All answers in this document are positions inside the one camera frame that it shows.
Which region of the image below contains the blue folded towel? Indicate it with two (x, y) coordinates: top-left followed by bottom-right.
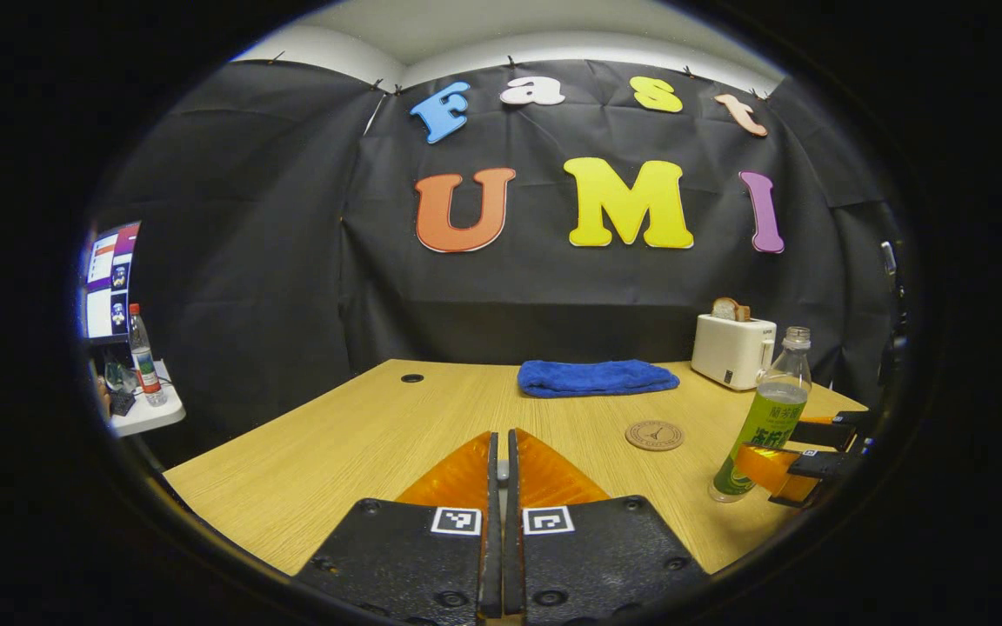
(517, 359), (681, 399)

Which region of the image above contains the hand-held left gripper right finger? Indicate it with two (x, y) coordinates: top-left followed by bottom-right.
(505, 428), (711, 626)

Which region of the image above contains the green label water bottle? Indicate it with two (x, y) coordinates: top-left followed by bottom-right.
(708, 326), (813, 504)

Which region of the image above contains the round wooden coaster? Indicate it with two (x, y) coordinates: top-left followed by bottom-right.
(625, 420), (685, 452)

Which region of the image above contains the computer monitor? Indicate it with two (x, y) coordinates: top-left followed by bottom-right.
(82, 221), (142, 342)

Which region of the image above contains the white toaster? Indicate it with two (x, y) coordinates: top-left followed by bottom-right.
(691, 314), (778, 391)

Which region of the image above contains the white side table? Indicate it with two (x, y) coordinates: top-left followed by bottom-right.
(105, 361), (187, 438)

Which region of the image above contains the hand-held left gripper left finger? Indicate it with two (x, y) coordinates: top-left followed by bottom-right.
(292, 430), (503, 626)

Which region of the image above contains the red cap plastic bottle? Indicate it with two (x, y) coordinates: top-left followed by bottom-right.
(127, 303), (168, 408)

